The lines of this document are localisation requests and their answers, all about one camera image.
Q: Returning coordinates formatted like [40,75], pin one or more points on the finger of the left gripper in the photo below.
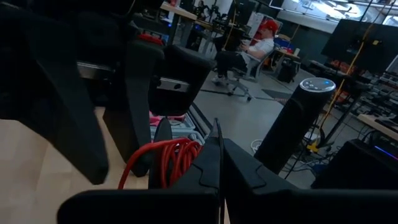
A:
[62,109]
[136,124]

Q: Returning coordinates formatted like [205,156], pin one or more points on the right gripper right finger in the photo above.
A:
[242,174]

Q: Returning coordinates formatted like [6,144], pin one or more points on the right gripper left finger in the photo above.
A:
[205,171]

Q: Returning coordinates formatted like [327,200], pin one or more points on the grey tool kit case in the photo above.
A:
[183,130]

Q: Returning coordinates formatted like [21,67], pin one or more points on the black tower fan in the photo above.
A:
[289,130]

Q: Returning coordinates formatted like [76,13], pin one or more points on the wooden desk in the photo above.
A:
[180,11]
[376,122]

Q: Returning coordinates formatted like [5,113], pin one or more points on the grey chair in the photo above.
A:
[252,67]

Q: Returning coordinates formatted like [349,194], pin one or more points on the person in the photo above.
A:
[264,46]

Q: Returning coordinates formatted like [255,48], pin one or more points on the black equipment cart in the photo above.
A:
[329,74]

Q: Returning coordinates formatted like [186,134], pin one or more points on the black display screen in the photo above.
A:
[351,43]

